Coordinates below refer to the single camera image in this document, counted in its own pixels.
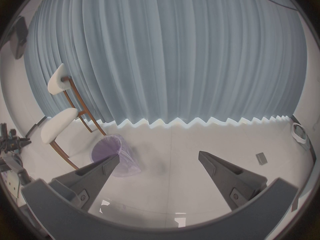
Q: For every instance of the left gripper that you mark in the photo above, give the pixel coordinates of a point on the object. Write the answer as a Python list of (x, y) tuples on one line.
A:
[(12, 144)]

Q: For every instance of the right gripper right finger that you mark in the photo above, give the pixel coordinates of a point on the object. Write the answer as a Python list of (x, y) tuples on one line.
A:
[(230, 179)]

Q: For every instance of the wooden chair white cushions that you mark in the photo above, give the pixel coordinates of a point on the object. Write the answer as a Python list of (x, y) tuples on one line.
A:
[(57, 129)]

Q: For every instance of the purple plastic bag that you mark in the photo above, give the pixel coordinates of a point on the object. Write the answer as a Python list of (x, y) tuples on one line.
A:
[(105, 146)]

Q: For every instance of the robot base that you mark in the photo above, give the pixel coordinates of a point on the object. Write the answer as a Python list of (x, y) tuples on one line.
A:
[(11, 186)]

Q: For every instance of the white trash bin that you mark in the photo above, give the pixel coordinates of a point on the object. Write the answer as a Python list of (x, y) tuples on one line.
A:
[(125, 159)]

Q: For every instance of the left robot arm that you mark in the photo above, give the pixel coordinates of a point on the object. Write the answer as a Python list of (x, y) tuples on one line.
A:
[(15, 167)]

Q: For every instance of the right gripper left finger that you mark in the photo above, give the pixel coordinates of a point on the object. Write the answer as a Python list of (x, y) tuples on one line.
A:
[(90, 179)]

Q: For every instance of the pale blue curtain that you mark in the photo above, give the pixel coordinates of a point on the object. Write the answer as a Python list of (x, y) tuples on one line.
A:
[(162, 46)]

